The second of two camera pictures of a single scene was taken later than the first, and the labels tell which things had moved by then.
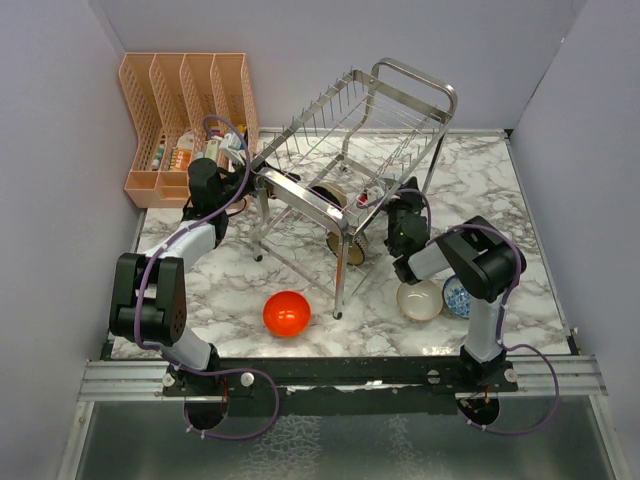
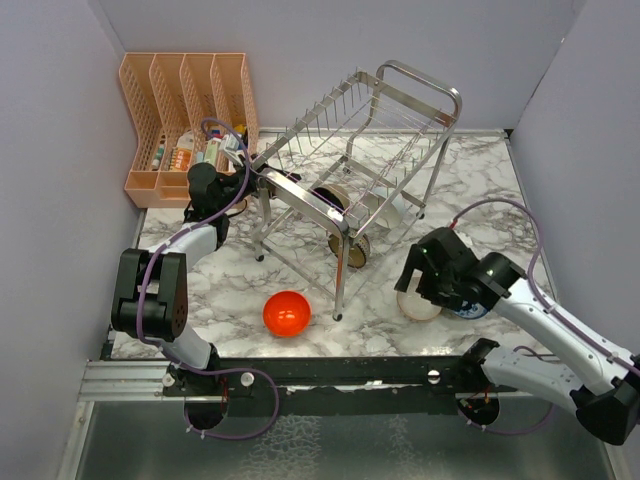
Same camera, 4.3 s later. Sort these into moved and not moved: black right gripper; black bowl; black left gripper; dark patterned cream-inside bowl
Moved: black right gripper
Not moved: dark patterned cream-inside bowl; black bowl; black left gripper
